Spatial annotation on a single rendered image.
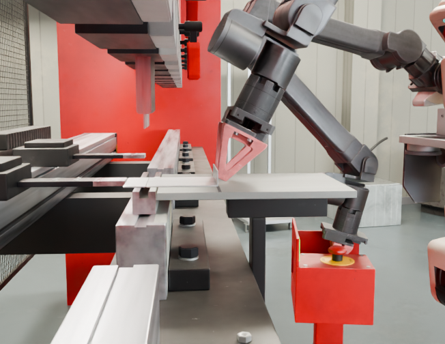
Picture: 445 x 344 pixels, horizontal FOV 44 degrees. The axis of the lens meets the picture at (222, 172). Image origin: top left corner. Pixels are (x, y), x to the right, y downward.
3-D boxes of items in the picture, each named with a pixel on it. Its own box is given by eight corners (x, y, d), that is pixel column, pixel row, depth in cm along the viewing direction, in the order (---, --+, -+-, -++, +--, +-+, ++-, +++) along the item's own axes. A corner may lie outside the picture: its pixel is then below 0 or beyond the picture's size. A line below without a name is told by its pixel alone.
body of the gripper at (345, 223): (319, 228, 129) (327, 198, 128) (361, 239, 128) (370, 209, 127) (321, 235, 122) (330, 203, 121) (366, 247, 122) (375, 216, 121)
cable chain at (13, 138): (7, 150, 131) (6, 133, 130) (-19, 150, 130) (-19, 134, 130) (51, 138, 174) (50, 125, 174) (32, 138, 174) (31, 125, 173)
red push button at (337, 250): (347, 266, 114) (348, 249, 114) (328, 265, 115) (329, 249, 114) (345, 261, 118) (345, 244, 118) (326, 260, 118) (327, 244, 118)
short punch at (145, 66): (151, 129, 73) (150, 56, 72) (136, 129, 73) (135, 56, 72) (155, 125, 83) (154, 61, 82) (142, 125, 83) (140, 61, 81)
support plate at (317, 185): (357, 198, 72) (357, 190, 72) (156, 200, 70) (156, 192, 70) (322, 179, 90) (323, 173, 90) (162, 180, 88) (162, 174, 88)
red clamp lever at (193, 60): (202, 80, 92) (202, 20, 91) (178, 80, 92) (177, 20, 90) (202, 80, 94) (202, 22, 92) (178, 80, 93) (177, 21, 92)
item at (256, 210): (324, 332, 82) (327, 189, 79) (227, 334, 81) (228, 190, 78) (318, 321, 85) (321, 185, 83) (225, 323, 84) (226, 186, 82)
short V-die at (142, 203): (155, 213, 72) (155, 191, 71) (132, 214, 71) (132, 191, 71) (162, 189, 91) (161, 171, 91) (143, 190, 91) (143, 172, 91)
